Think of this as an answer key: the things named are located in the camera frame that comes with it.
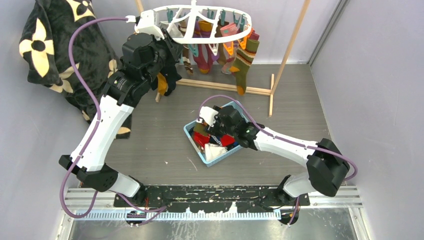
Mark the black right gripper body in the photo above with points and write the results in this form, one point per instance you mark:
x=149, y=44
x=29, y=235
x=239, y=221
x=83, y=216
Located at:
x=219, y=128

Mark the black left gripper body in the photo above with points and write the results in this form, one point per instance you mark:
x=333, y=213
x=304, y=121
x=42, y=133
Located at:
x=165, y=55

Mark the dark navy plain sock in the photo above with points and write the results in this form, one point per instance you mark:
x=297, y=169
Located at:
x=172, y=76

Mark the brown white orange sock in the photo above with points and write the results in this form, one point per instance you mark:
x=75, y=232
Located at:
x=162, y=85

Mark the white clip hanger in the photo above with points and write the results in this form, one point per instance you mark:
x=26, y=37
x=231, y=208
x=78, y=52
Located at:
x=179, y=29

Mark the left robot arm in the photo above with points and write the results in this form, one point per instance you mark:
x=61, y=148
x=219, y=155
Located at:
x=144, y=57

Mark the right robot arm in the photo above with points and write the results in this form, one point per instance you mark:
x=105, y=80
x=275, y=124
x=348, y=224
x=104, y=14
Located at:
x=324, y=164

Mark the light blue plastic basket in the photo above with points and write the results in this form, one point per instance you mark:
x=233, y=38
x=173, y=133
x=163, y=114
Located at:
x=226, y=141

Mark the red white patterned sock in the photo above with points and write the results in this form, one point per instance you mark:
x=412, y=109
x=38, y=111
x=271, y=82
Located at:
x=200, y=139

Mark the white sock in basket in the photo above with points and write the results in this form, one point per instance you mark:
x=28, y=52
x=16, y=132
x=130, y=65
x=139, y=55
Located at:
x=213, y=151

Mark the maroon purple striped sock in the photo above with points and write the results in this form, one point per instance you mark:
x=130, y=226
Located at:
x=205, y=58

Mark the green orange striped sock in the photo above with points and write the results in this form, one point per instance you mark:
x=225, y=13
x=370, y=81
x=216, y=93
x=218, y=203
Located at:
x=242, y=63

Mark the pink hanging sock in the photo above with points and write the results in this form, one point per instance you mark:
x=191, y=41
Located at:
x=228, y=46

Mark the black floral blanket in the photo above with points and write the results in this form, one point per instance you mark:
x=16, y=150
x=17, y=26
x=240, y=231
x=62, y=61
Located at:
x=44, y=46

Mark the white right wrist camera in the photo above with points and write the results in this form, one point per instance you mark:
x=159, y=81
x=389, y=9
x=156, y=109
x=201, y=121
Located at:
x=207, y=115

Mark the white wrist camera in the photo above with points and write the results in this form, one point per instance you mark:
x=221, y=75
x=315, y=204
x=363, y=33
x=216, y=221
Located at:
x=207, y=115
x=146, y=24

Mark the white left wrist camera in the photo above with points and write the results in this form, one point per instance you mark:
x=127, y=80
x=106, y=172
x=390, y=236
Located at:
x=146, y=24

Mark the wooden rack frame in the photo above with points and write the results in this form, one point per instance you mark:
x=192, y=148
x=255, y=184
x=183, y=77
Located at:
x=281, y=66

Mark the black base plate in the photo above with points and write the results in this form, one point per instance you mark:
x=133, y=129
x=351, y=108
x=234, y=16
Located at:
x=215, y=198

